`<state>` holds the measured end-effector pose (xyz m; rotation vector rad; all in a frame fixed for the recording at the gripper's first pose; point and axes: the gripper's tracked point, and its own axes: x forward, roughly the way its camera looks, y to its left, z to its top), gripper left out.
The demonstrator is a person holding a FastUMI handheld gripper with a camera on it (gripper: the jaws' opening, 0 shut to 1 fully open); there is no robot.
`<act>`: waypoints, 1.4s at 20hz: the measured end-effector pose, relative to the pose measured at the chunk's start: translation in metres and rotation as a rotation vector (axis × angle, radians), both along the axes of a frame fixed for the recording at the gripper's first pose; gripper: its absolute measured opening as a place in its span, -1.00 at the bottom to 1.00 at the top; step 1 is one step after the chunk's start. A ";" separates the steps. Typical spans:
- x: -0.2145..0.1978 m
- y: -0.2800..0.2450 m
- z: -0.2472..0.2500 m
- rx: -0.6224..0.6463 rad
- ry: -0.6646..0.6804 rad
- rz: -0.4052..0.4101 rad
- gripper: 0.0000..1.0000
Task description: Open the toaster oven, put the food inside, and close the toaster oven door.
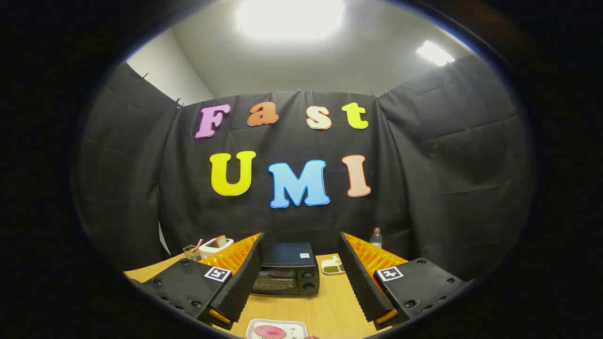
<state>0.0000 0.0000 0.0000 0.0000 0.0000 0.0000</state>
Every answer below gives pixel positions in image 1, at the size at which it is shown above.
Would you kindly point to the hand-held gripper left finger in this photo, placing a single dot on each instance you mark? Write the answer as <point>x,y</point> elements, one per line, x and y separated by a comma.
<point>247,275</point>

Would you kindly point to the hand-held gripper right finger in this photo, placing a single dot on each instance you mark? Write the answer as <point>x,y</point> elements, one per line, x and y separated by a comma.
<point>360,278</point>

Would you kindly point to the glass toaster oven door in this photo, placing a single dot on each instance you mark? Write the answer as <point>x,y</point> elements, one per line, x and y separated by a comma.
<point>278,282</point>

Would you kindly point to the black toaster oven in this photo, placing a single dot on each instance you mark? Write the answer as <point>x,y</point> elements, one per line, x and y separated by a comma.
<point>287,254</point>

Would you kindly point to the pink round food slice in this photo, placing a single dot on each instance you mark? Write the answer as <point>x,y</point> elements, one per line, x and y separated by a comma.
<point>269,332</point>

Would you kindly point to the white square plate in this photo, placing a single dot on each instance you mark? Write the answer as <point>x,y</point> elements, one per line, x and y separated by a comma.
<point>282,325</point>

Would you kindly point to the white divided bean dish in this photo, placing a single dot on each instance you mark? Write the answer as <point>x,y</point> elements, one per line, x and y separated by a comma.
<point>331,268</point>

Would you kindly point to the red label water bottle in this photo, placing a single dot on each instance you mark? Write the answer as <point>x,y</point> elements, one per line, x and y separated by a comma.
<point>376,239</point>

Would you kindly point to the brown bread slice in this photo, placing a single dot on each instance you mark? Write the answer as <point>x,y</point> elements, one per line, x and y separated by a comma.
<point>221,241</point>

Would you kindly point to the black backdrop cloth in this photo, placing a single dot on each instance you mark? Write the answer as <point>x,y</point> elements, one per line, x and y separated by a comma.
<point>424,179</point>

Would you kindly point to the small ceiling light panel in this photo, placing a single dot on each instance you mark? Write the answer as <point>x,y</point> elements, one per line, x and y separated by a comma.
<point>434,52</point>

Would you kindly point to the large ceiling light panel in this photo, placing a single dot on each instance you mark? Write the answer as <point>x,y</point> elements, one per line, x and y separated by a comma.
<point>289,19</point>

